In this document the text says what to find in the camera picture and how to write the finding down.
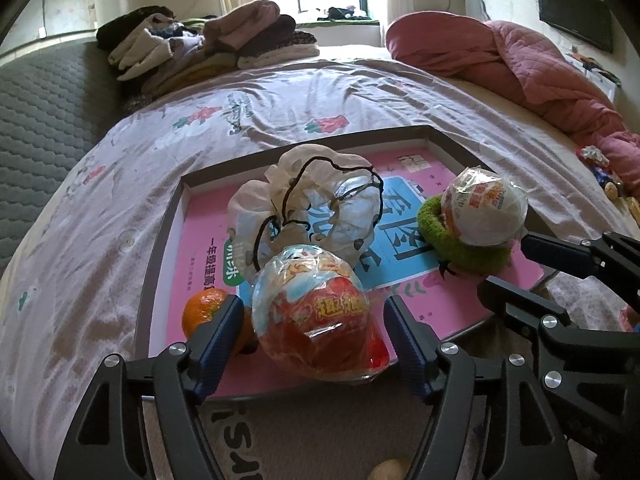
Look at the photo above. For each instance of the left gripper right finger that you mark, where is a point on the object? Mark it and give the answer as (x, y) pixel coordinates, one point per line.
(424, 368)

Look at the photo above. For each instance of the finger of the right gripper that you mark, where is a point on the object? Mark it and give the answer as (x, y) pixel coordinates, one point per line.
(612, 258)
(519, 309)

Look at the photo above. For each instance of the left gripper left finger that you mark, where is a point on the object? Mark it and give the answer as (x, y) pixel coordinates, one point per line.
(211, 348)

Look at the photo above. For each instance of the orange tangerine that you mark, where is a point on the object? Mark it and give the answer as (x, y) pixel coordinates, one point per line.
(202, 307)

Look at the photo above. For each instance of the white surprise egg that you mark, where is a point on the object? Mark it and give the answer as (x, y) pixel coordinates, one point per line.
(483, 209)

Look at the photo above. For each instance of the red blue surprise egg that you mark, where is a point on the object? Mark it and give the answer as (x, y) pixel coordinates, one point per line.
(313, 318)

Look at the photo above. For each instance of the beige drawstring cloth bag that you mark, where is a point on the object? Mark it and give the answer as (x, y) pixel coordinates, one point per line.
(313, 195)

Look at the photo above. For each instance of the yellow packet on bed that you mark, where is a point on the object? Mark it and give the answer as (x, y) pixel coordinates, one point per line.
(634, 207)

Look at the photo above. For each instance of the small colourful toy figure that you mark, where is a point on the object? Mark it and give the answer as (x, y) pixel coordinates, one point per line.
(599, 165)

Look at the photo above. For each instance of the walnut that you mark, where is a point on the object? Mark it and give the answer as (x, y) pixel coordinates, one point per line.
(393, 469)

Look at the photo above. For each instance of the white drawer cabinet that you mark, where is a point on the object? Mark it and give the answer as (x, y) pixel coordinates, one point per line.
(606, 81)

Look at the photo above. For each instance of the grey cardboard box tray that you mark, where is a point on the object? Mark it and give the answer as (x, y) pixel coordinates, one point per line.
(348, 144)

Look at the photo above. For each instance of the pink quilted blanket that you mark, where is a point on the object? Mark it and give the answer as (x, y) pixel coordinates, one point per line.
(523, 67)

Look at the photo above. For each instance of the grey quilted headboard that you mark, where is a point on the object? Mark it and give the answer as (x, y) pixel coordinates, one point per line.
(57, 103)

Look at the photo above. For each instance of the pile of folded clothes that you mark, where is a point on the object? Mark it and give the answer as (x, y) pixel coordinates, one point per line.
(153, 54)

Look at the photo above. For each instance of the black wall television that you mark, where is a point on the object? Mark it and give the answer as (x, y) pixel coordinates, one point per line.
(588, 20)

